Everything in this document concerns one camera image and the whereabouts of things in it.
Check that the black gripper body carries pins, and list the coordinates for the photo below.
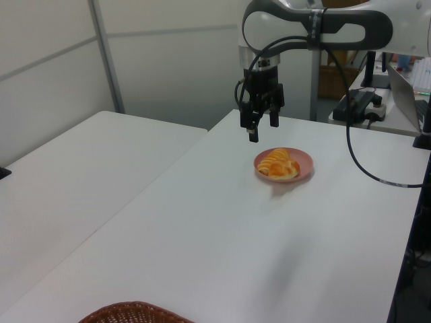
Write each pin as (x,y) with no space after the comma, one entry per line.
(262,82)

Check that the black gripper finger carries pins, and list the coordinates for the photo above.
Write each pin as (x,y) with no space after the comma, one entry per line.
(250,117)
(275,114)

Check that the ribbed toy bread loaf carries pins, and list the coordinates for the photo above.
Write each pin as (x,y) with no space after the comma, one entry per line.
(274,155)

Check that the braided toy bread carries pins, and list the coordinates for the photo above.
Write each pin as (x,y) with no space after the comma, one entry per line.
(284,170)

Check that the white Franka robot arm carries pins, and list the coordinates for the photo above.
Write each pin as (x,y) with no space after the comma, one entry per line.
(404,30)

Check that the pink plate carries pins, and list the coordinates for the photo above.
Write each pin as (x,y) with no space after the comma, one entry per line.
(303,161)

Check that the brown woven basket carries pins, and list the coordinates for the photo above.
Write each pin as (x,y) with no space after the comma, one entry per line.
(134,314)

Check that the black power box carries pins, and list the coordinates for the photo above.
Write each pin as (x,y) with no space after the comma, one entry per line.
(353,104)

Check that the black monitor stand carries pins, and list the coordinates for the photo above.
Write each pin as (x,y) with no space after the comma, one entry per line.
(370,70)

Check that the silver laptop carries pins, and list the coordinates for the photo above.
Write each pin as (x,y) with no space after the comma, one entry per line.
(402,97)

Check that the white keyboard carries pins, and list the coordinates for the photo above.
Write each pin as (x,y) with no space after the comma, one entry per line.
(422,75)

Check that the white side table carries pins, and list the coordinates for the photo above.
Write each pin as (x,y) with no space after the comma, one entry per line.
(84,161)

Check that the black table clamp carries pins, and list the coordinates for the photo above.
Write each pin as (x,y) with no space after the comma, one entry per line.
(4,173)

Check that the grey partition post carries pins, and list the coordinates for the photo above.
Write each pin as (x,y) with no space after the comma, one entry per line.
(107,60)

